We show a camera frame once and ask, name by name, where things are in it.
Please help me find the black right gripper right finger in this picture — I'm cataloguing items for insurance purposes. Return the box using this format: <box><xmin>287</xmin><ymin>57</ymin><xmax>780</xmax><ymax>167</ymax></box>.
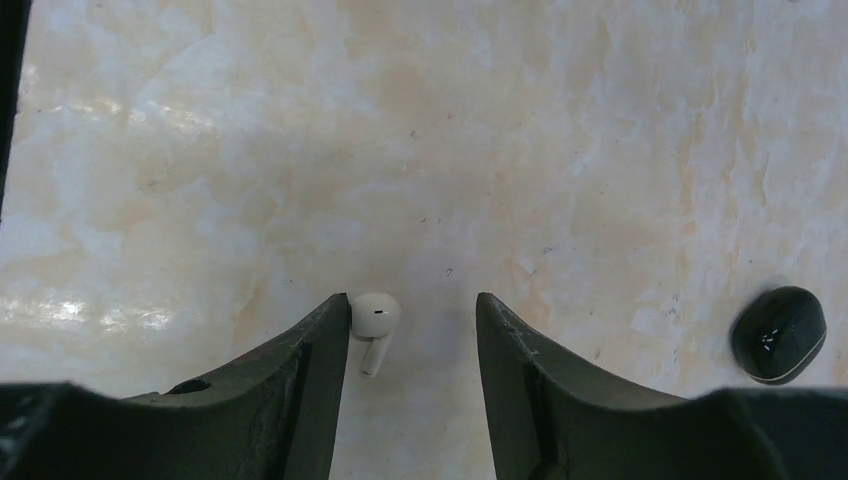
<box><xmin>476</xmin><ymin>292</ymin><xmax>847</xmax><ymax>479</ymax></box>

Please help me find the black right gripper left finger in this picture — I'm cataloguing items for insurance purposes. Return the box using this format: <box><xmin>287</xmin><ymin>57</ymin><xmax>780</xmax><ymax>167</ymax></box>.
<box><xmin>1</xmin><ymin>294</ymin><xmax>351</xmax><ymax>479</ymax></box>

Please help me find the cream earbud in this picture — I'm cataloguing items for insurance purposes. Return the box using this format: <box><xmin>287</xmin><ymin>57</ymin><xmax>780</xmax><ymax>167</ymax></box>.
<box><xmin>350</xmin><ymin>292</ymin><xmax>402</xmax><ymax>377</ymax></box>

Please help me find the black earbud charging case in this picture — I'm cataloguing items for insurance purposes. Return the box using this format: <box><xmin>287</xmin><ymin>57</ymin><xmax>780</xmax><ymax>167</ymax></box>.
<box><xmin>730</xmin><ymin>285</ymin><xmax>827</xmax><ymax>385</ymax></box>

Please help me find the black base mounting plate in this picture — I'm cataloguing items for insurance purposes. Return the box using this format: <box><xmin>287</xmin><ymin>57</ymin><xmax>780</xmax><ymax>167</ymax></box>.
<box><xmin>0</xmin><ymin>0</ymin><xmax>32</xmax><ymax>198</ymax></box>

